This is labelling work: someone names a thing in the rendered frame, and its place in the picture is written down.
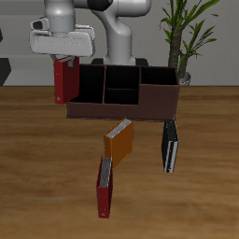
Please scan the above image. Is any flat black base plate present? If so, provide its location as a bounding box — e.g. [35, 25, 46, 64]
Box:
[91, 57, 149, 67]

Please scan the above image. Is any black book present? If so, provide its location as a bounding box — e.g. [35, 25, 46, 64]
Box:
[161, 119, 180, 174]

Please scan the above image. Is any dark brown desk caddy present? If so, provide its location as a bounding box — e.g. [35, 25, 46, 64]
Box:
[65, 63, 181, 122]

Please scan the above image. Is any red book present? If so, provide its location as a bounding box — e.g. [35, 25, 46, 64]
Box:
[95, 155, 114, 219]
[53, 55, 81, 105]

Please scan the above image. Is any green pot plant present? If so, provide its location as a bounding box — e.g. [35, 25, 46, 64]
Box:
[159, 0, 220, 88]

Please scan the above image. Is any orange book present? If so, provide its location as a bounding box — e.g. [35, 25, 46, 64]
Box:
[103, 117, 134, 169]

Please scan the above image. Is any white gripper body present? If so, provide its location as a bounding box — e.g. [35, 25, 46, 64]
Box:
[29, 24, 96, 59]

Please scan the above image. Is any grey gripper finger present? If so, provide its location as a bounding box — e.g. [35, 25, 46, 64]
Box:
[49, 53, 61, 63]
[67, 56, 77, 68]

